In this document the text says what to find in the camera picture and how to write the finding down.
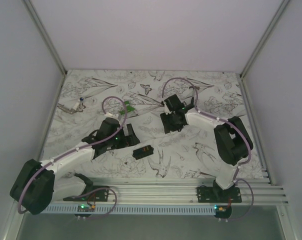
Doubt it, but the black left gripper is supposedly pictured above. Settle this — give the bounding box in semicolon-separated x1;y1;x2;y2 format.
106;123;140;150

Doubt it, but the black fuse box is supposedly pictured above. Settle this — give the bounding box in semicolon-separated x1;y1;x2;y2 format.
132;145;154;160

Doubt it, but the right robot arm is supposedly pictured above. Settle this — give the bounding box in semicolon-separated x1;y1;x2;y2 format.
160;94;253;203

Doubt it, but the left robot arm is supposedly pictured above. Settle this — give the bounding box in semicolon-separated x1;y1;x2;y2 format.
9;117;140;215

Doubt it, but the small hammer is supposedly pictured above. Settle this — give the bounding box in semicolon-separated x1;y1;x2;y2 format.
189;86;200;107

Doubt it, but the green object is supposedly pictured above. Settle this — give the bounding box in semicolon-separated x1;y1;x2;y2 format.
119;100;138;118

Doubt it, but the metal clamp tool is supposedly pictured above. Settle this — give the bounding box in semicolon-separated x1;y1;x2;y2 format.
57;102;86;115

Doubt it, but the left controller board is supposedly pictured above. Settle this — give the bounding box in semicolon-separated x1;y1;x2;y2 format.
74;204;95;220

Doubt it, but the controller board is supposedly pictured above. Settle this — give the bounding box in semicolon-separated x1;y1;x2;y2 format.
74;204;95;220
214;205;232;222

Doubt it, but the right controller board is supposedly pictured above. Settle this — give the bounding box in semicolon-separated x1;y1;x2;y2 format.
214;205;232;222

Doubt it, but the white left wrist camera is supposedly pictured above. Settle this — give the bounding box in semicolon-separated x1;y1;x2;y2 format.
104;112;119;120

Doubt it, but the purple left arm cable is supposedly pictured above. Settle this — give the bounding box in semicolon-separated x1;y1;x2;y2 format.
17;96;129;221

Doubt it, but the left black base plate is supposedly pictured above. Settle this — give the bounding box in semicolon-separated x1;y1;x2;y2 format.
63;185;109;203

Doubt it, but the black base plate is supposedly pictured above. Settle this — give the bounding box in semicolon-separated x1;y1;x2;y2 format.
196;185;242;204
63;185;109;203

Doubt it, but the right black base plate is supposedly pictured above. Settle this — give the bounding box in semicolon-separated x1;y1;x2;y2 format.
196;185;242;204

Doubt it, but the grey slotted cable duct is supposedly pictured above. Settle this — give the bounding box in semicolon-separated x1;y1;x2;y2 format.
42;203;215;216

